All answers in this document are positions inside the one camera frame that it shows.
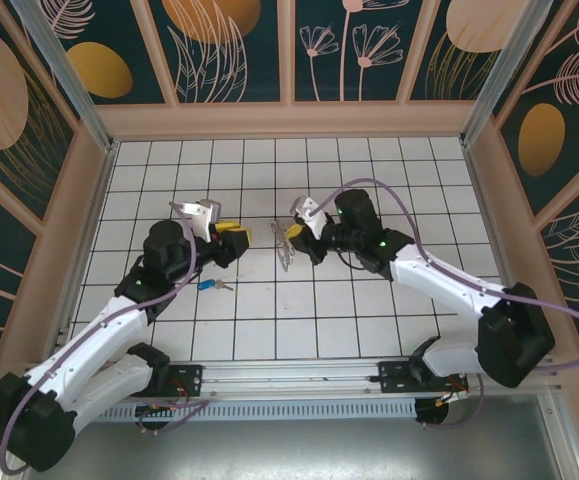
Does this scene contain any aluminium corner post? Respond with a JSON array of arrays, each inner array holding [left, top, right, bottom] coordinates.
[[459, 0, 558, 150], [21, 0, 120, 152]]

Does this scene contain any blue capped key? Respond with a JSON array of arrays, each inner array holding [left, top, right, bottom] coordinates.
[[197, 278, 235, 293]]

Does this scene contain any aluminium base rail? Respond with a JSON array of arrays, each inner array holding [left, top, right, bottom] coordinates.
[[23, 360, 563, 401]]

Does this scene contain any aluminium frame bar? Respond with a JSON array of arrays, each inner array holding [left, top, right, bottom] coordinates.
[[536, 364, 579, 480]]

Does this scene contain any grey slotted cable duct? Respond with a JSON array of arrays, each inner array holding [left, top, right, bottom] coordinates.
[[99, 398, 419, 422]]

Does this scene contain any grey metal sheet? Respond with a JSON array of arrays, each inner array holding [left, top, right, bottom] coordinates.
[[0, 394, 579, 480]]

